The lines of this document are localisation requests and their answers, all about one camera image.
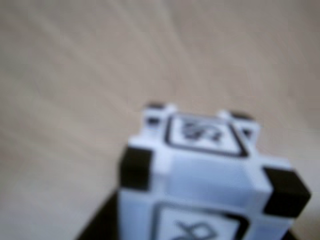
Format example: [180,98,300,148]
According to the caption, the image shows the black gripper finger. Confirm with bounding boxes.
[74,193,123,240]

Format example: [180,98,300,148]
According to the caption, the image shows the white cube with crossed symbol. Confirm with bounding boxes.
[117,101,313,240]

